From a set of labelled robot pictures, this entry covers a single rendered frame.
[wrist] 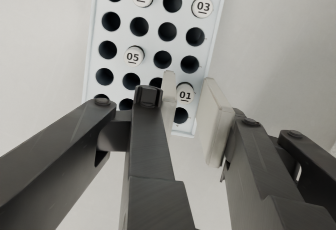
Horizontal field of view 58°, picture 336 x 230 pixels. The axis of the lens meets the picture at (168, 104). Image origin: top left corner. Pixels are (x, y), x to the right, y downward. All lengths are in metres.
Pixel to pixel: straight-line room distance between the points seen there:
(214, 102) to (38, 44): 0.16
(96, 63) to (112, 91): 0.02
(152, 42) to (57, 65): 0.09
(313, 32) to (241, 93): 0.07
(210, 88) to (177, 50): 0.04
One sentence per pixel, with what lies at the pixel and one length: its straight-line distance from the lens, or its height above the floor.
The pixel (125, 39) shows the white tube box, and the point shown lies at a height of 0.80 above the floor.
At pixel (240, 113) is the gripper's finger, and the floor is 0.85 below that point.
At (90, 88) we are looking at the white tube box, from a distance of 0.22.
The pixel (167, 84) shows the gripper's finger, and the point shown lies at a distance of 0.16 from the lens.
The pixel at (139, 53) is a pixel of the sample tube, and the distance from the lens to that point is 0.20.
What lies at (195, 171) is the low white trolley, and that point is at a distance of 0.28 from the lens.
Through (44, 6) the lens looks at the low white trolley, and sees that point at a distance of 0.26.
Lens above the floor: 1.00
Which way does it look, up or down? 73 degrees down
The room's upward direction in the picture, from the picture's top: 178 degrees counter-clockwise
